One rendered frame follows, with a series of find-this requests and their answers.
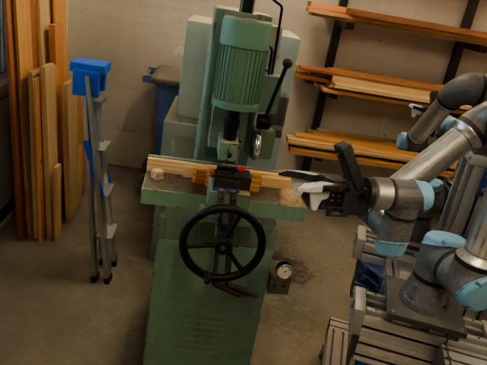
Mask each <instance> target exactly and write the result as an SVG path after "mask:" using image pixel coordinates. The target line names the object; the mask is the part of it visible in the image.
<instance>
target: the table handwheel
mask: <svg viewBox="0 0 487 365"><path fill-rule="evenodd" d="M218 213H230V214H235V215H237V216H236V218H235V219H234V221H233V223H232V225H231V226H230V228H229V230H228V231H227V227H226V225H222V230H221V231H219V232H218V234H217V236H216V237H215V239H214V242H211V243H188V244H187V242H188V236H189V234H190V231H191V230H192V228H193V227H194V225H195V224H196V223H197V222H199V221H200V220H201V219H203V218H205V217H207V216H209V215H212V214H218ZM242 217H243V218H244V219H245V220H247V221H248V222H249V223H250V224H251V225H252V227H253V228H254V229H255V231H256V234H257V239H258V246H257V251H256V253H255V255H254V257H253V259H252V260H251V261H250V262H249V263H248V264H247V265H246V266H245V267H242V266H241V265H240V263H239V262H238V260H237V259H236V258H235V256H234V255H233V253H232V252H231V250H232V241H231V238H230V237H231V235H232V233H233V231H234V229H235V228H236V226H237V224H238V223H239V221H240V220H241V218H242ZM189 248H214V250H215V252H216V253H218V254H220V255H226V254H227V255H228V256H229V257H230V259H231V260H232V262H233V263H234V264H235V266H236V267H237V268H238V270H237V271H235V272H231V273H226V274H217V273H212V272H210V277H211V281H213V282H229V281H233V280H237V279H240V278H242V277H244V276H246V275H247V274H249V273H250V272H252V271H253V270H254V269H255V268H256V267H257V266H258V264H259V263H260V261H261V260H262V257H263V256H264V254H265V249H266V235H265V231H264V228H263V226H262V224H261V223H260V221H259V220H258V219H257V218H256V217H255V216H254V215H253V214H252V213H251V212H249V211H247V210H245V209H243V208H241V207H239V206H234V205H230V204H218V205H213V206H208V207H206V208H204V209H201V210H200V211H198V212H196V213H195V214H194V215H193V216H192V217H190V218H189V220H188V221H187V222H186V223H185V225H184V226H183V229H182V230H181V233H180V237H179V251H180V255H181V258H182V260H183V262H184V263H185V265H186V266H187V267H188V268H189V269H190V270H191V271H192V272H193V273H194V274H196V275H197V276H199V277H201V278H203V279H204V272H205V271H206V270H204V269H202V268H201V267H199V266H198V265H196V264H195V263H194V261H193V260H192V258H191V257H190V255H189V252H188V249H189Z"/></svg>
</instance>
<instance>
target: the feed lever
mask: <svg viewBox="0 0 487 365"><path fill-rule="evenodd" d="M292 65H293V61H292V59H290V58H285V59H284V60H283V66H284V68H283V71H282V72H281V75H280V78H279V80H278V83H277V85H276V87H275V90H274V93H273V95H272V98H271V99H270V102H269V105H268V107H267V110H266V112H265V114H258V116H257V123H256V127H257V128H258V129H263V130H268V129H270V124H271V116H270V115H268V114H269V113H270V110H271V107H272V105H273V102H274V100H275V97H276V96H277V93H278V91H279V88H280V85H281V83H282V82H283V78H284V76H285V74H286V71H287V69H288V68H291V67H292Z"/></svg>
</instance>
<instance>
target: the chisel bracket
mask: <svg viewBox="0 0 487 365"><path fill-rule="evenodd" d="M238 150H239V144H238V138H237V136H236V140H227V139H224V138H223V132H219V136H218V142H217V158H218V159H219V160H224V161H234V162H236V160H237V157H238ZM228 151H229V152H230V153H232V157H231V158H228V157H227V154H228V153H227V152H228Z"/></svg>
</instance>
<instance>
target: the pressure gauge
mask: <svg viewBox="0 0 487 365"><path fill-rule="evenodd" d="M275 269H276V273H277V276H278V277H279V279H280V280H283V279H288V278H289V277H291V275H292V274H293V272H294V271H293V268H292V266H291V264H290V263H289V262H287V261H281V262H279V263H278V264H277V266H276V268H275ZM285 271H286V272H285Z"/></svg>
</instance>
